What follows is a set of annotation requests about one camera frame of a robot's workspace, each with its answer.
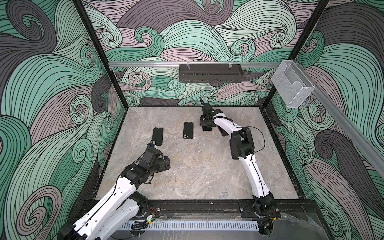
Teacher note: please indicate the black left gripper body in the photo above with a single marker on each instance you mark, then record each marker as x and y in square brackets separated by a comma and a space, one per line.
[160, 166]

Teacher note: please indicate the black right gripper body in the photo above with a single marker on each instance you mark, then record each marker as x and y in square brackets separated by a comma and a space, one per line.
[204, 121]

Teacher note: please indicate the black phone case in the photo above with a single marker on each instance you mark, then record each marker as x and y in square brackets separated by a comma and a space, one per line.
[188, 131]
[157, 138]

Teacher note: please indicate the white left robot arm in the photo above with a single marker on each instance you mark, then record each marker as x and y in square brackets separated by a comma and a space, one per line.
[119, 205]

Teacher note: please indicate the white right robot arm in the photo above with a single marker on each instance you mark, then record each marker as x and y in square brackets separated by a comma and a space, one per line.
[243, 149]

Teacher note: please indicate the black phone glossy screen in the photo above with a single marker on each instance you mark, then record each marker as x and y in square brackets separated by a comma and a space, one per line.
[222, 131]

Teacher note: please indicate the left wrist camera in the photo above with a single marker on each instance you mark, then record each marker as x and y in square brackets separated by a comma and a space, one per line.
[151, 156]

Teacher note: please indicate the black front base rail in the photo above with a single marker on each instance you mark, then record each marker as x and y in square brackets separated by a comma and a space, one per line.
[164, 209]

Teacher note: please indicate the black wall tray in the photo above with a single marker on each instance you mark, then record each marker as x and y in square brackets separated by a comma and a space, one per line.
[210, 73]

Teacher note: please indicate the white slotted cable duct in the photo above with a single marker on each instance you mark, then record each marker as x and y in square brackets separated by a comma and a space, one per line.
[202, 226]

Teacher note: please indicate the clear plastic wall bin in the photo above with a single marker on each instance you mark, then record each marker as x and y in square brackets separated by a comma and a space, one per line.
[292, 83]

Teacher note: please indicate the aluminium right wall rail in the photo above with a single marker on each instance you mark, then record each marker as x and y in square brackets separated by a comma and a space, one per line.
[326, 90]

